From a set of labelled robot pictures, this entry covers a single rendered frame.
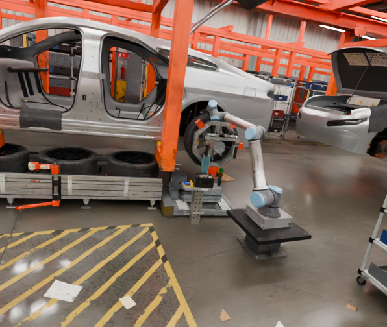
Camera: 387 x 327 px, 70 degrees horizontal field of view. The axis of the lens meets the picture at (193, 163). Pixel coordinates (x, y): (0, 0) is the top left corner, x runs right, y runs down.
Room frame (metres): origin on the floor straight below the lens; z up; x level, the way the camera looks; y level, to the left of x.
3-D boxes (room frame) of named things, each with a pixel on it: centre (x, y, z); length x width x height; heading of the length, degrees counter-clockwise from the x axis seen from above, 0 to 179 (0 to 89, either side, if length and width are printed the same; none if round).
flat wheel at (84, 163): (3.17, 1.50, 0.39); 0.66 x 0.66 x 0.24
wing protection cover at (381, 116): (4.57, -2.96, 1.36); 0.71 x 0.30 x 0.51; 106
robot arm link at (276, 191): (2.50, -0.80, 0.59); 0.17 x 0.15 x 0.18; 130
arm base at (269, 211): (2.51, -0.81, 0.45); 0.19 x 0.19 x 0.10
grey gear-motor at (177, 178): (3.38, 0.19, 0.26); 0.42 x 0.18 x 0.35; 16
